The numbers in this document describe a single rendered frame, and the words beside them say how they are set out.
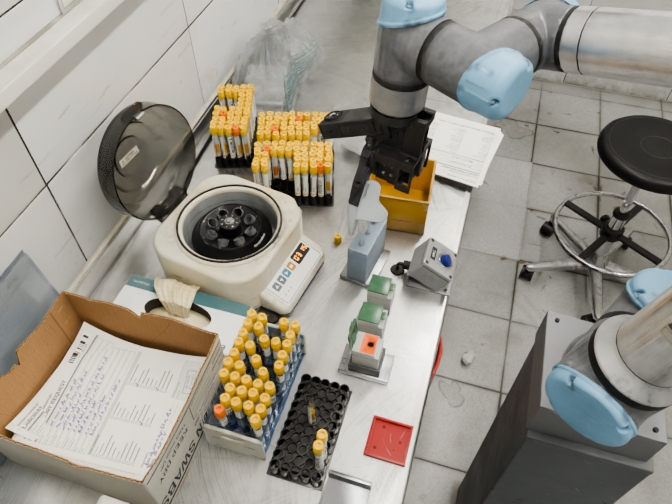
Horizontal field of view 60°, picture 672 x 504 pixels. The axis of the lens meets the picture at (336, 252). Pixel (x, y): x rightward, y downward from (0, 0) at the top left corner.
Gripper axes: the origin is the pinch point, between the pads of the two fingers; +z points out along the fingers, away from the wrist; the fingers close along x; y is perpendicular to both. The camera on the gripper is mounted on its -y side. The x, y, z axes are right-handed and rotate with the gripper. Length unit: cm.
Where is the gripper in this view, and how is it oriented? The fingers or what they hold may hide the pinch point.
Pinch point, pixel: (368, 204)
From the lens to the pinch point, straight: 93.2
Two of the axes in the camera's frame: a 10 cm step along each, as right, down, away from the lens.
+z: -0.5, 6.5, 7.6
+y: 8.8, 3.9, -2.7
